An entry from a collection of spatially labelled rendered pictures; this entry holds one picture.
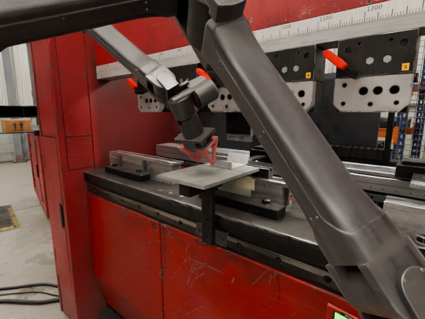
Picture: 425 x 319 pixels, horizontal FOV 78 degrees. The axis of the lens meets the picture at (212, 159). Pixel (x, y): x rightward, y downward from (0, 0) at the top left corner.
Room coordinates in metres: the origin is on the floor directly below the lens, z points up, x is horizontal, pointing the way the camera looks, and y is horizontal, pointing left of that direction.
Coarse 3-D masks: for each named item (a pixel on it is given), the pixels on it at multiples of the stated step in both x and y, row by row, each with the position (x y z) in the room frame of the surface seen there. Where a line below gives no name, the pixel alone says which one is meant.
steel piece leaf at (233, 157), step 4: (228, 156) 0.91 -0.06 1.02; (232, 156) 0.90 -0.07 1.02; (236, 156) 0.89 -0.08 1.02; (240, 156) 0.88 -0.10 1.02; (244, 156) 0.87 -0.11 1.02; (248, 156) 0.86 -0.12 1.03; (228, 160) 0.91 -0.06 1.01; (232, 160) 0.90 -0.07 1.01; (236, 160) 0.89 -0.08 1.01; (240, 160) 0.88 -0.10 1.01; (244, 160) 0.87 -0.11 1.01; (248, 160) 0.86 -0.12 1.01
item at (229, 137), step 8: (232, 112) 0.88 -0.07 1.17; (240, 112) 0.86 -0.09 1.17; (232, 120) 0.88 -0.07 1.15; (240, 120) 0.86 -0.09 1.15; (232, 128) 0.88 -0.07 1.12; (240, 128) 0.86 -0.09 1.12; (248, 128) 0.84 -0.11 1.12; (232, 136) 0.89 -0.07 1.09; (240, 136) 0.87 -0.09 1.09; (248, 136) 0.85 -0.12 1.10
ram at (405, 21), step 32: (256, 0) 0.79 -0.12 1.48; (288, 0) 0.73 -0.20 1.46; (320, 0) 0.68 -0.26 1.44; (352, 0) 0.63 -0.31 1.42; (384, 0) 0.60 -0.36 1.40; (128, 32) 1.19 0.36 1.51; (160, 32) 1.06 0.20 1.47; (320, 32) 0.68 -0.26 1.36; (352, 32) 0.63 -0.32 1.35; (384, 32) 0.59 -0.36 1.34; (96, 64) 1.38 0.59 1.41; (160, 64) 1.06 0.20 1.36
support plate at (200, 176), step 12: (192, 168) 0.79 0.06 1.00; (204, 168) 0.79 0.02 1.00; (216, 168) 0.79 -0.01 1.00; (240, 168) 0.79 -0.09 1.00; (252, 168) 0.79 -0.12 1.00; (168, 180) 0.68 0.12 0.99; (180, 180) 0.65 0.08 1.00; (192, 180) 0.65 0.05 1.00; (204, 180) 0.65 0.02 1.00; (216, 180) 0.65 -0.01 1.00; (228, 180) 0.68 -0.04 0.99
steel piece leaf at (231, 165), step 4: (216, 160) 0.82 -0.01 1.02; (216, 164) 0.82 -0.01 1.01; (220, 164) 0.81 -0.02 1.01; (224, 164) 0.80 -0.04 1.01; (228, 164) 0.79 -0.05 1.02; (232, 164) 0.85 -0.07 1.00; (236, 164) 0.85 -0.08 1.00; (240, 164) 0.85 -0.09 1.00; (244, 164) 0.85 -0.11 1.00; (228, 168) 0.79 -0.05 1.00; (232, 168) 0.79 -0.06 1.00
